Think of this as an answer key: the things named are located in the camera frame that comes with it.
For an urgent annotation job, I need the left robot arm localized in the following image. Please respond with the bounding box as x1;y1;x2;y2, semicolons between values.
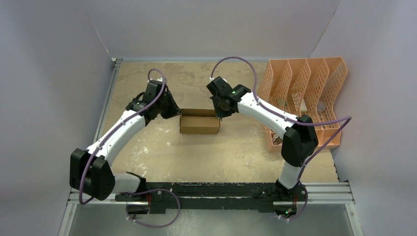
69;78;181;201

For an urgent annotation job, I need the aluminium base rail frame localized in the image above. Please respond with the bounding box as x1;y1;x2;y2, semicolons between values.
59;182;362;236

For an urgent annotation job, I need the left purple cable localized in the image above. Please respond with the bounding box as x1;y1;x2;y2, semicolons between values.
78;68;181;229

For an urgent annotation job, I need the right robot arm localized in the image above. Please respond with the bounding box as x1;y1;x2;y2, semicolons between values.
207;77;318;200

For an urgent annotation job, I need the brown cardboard box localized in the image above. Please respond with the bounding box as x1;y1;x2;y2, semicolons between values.
179;109;220;135

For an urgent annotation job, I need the purple round item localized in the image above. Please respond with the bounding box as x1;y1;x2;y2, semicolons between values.
317;101;327;113

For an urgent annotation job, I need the orange plastic file organizer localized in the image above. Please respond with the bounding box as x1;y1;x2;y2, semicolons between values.
256;57;348;153

